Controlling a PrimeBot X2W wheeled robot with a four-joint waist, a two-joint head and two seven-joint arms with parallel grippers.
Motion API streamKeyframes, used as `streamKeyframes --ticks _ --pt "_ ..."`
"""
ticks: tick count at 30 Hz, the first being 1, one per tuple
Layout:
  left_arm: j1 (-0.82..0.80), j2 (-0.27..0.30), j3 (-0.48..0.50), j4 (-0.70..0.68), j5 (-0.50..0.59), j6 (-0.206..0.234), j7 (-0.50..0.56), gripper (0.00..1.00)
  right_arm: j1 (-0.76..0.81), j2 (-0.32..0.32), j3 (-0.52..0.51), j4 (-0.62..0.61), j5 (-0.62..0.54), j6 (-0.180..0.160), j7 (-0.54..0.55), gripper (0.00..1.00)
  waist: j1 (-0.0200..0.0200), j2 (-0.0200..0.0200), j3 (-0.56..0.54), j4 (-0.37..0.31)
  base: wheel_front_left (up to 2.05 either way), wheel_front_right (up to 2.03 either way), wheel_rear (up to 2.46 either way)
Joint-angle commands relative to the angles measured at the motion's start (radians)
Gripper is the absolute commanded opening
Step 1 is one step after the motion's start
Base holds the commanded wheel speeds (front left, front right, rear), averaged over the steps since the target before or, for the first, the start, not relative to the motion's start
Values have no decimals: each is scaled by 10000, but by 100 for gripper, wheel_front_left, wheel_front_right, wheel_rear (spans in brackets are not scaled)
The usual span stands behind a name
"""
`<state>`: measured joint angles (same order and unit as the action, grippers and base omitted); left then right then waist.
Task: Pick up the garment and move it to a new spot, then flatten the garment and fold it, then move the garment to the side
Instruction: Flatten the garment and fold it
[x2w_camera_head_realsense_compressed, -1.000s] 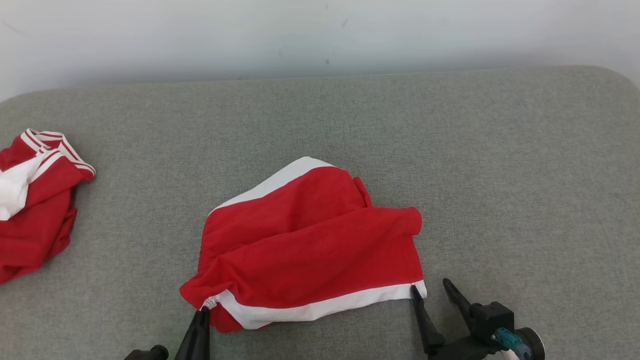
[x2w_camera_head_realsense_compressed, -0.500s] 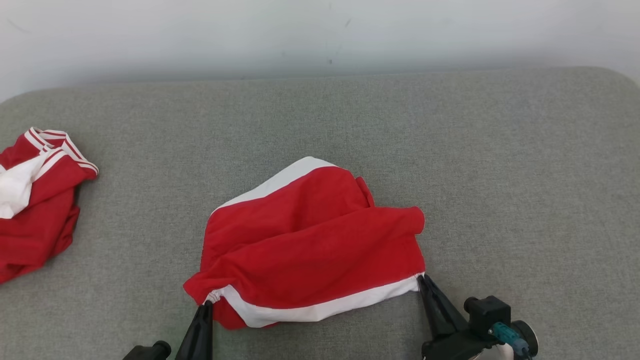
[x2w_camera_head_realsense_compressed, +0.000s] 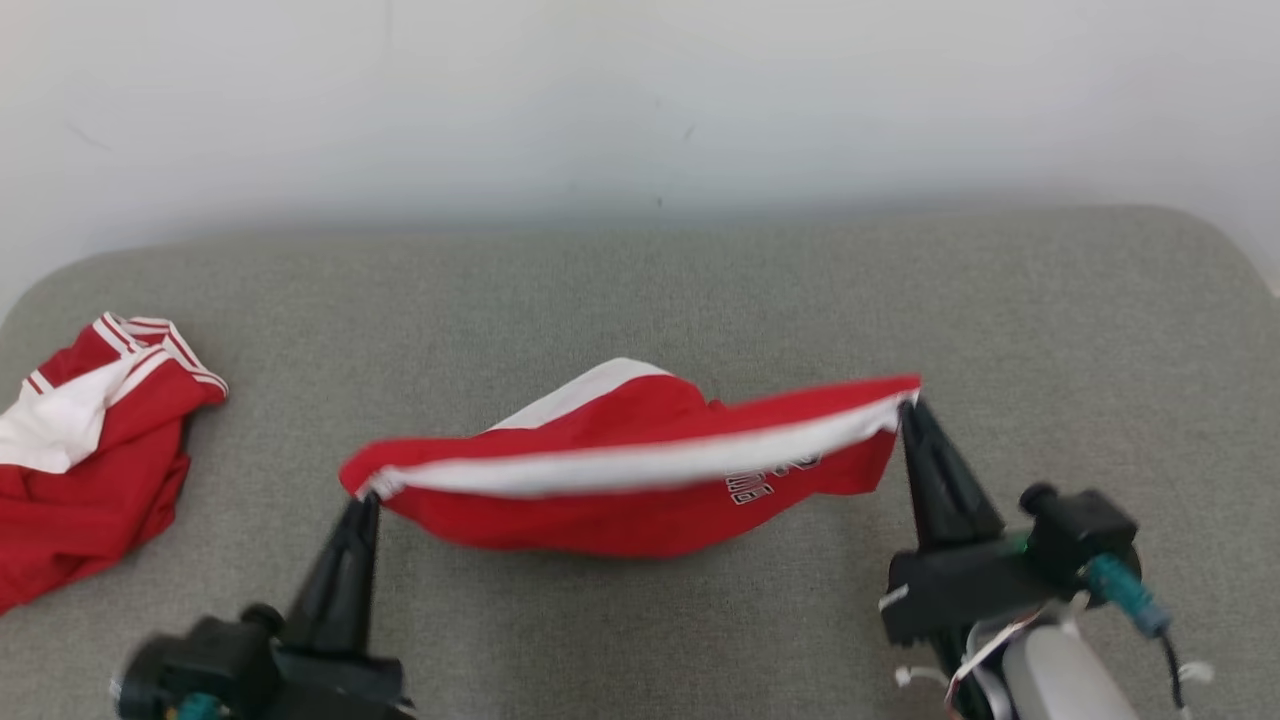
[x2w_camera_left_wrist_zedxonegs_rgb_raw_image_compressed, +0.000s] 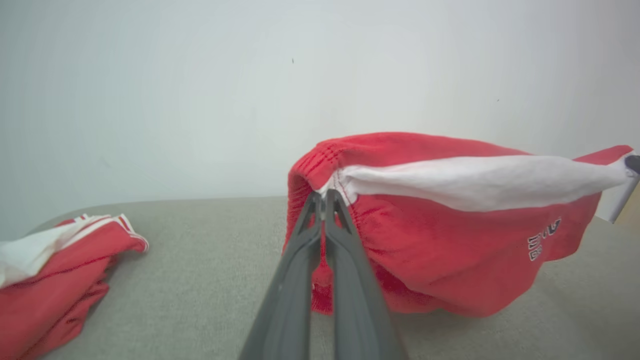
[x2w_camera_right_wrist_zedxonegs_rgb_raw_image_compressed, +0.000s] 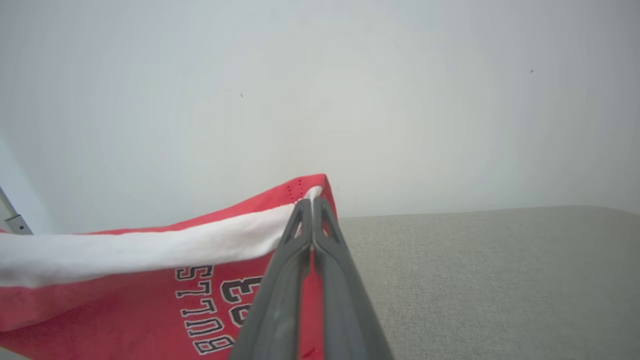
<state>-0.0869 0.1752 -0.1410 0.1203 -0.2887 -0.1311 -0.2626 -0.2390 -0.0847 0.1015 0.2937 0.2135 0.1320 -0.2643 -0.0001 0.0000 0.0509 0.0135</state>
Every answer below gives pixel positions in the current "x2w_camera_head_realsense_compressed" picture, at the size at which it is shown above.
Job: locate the red shorts with white band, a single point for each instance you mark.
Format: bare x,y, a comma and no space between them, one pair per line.
620,520

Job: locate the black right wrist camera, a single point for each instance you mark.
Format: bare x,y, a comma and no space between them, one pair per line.
1085,530

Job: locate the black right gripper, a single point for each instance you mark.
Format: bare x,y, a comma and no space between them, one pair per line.
960,590

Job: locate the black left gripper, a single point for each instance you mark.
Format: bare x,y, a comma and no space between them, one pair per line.
340,690

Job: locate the red shirt with white panel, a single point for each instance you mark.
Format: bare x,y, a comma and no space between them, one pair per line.
90,500

